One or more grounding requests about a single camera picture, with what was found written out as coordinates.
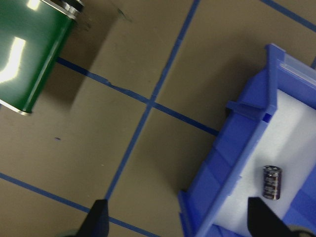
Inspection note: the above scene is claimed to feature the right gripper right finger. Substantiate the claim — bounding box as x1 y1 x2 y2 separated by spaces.
247 197 293 237

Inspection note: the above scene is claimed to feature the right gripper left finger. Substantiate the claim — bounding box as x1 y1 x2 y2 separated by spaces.
76 199 110 237

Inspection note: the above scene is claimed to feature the dark cylindrical capacitor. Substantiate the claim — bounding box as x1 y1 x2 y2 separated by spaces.
262 165 282 200

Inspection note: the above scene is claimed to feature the blue plastic bin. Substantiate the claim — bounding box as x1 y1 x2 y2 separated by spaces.
178 44 316 237

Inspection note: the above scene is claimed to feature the green conveyor belt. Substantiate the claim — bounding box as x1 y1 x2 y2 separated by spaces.
0 0 84 116

